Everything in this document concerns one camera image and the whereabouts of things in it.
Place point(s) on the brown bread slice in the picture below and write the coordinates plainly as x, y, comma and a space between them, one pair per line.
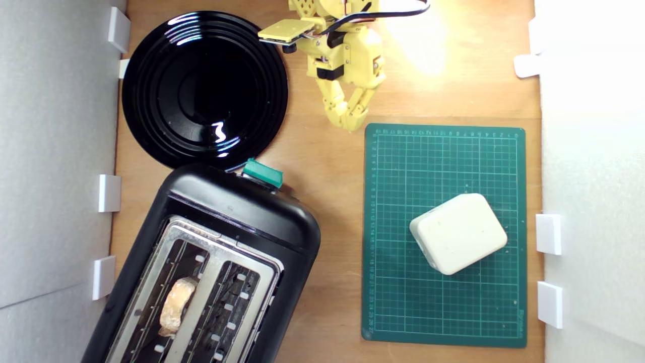
176, 305

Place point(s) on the green toaster lever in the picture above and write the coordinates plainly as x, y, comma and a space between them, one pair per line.
262, 173

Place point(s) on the black two-slot toaster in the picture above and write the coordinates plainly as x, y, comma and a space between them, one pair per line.
237, 206

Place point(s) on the black round plate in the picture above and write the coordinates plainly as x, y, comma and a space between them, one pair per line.
201, 91

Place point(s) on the white block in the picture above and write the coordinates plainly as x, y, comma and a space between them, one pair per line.
458, 234

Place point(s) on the green cutting mat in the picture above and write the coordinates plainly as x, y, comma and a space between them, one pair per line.
403, 302

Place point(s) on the yellow camera mount plate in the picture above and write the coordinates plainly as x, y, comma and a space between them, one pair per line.
284, 31

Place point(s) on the small white wall clip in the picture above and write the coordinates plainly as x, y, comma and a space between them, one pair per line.
124, 68

